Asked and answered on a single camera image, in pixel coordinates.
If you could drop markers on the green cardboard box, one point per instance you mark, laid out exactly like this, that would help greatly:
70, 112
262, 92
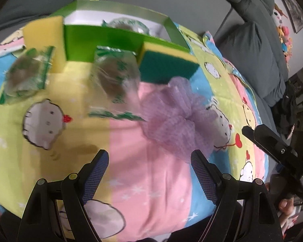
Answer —
101, 41

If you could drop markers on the steel wool packet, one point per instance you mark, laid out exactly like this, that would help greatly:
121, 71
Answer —
127, 25
113, 78
25, 75

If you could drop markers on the framed wall picture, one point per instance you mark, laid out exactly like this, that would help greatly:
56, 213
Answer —
294, 8

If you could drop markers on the colourful plush toys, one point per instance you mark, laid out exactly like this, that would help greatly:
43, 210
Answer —
284, 35

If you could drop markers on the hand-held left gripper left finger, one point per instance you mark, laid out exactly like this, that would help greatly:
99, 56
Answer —
96, 174

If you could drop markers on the purple mesh scrubber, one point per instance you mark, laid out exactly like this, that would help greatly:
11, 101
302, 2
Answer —
176, 116

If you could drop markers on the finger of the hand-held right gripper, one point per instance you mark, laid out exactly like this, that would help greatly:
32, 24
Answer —
275, 146

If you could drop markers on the grey sofa cushion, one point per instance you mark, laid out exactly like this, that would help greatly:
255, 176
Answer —
255, 58

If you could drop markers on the yellow and green scouring sponge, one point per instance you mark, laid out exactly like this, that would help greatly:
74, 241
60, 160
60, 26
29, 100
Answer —
166, 64

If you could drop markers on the person's right hand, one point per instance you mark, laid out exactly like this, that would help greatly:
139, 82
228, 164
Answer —
285, 204

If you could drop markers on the cartoon printed blanket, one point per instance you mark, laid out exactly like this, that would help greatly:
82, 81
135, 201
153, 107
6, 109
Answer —
131, 161

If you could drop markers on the person's right forearm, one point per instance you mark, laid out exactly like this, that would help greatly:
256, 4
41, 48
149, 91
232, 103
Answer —
290, 223

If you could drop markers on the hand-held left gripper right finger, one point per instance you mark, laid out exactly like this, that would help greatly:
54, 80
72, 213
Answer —
204, 174

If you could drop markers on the grey sofa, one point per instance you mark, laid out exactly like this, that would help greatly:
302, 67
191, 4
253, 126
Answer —
192, 2

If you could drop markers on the black shelf unit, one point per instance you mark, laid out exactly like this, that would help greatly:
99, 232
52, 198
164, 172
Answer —
298, 105

